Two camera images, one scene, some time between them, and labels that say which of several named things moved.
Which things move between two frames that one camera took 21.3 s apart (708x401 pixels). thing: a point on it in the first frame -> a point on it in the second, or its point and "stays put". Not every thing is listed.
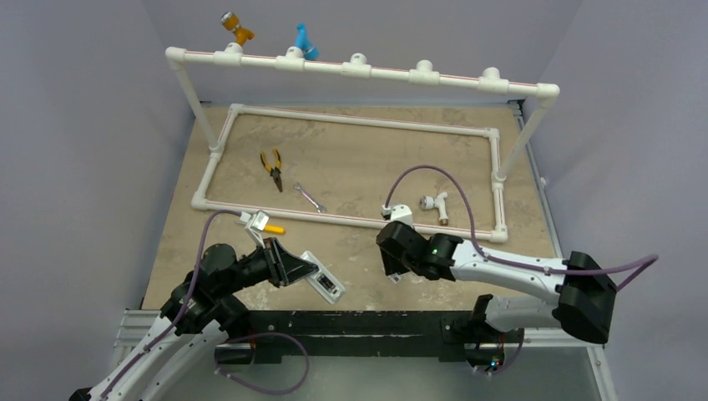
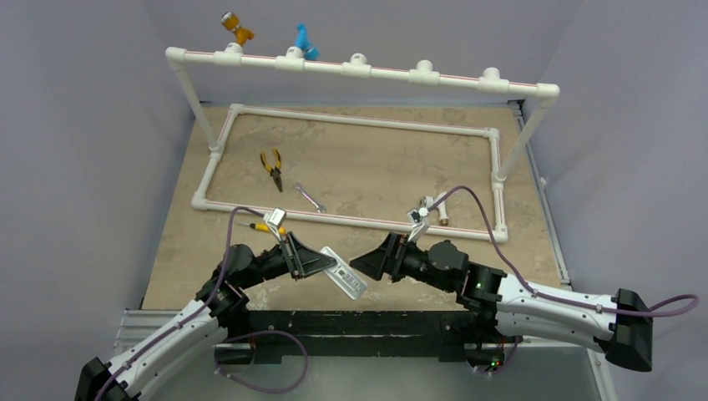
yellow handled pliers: x=275 y=171 stays put
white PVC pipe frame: x=357 y=66 stays put
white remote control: x=324 y=281 -> x=344 y=276
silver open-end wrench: x=320 y=208 stays put
